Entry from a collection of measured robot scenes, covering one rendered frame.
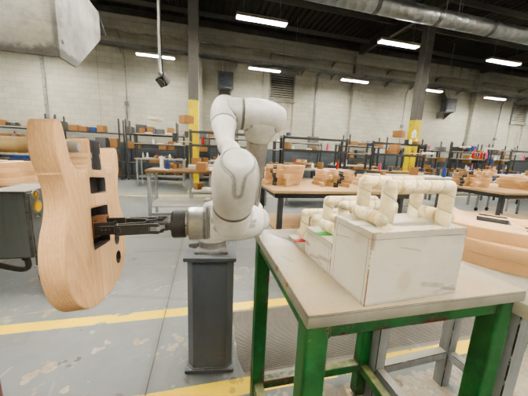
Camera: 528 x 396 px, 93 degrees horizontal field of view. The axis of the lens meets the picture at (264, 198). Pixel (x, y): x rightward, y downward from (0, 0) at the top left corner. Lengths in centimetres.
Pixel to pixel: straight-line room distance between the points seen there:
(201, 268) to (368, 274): 98
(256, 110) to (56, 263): 81
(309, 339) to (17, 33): 73
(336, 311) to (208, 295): 98
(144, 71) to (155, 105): 133
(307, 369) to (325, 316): 14
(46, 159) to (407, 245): 74
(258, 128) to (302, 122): 1150
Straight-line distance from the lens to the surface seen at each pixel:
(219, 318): 155
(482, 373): 106
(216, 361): 173
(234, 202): 56
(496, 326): 98
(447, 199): 72
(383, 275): 63
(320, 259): 77
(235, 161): 53
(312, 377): 69
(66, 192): 62
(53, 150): 60
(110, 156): 88
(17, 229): 100
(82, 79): 1273
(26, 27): 56
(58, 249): 61
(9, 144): 72
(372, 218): 61
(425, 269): 71
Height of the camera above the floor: 126
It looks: 10 degrees down
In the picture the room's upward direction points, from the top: 3 degrees clockwise
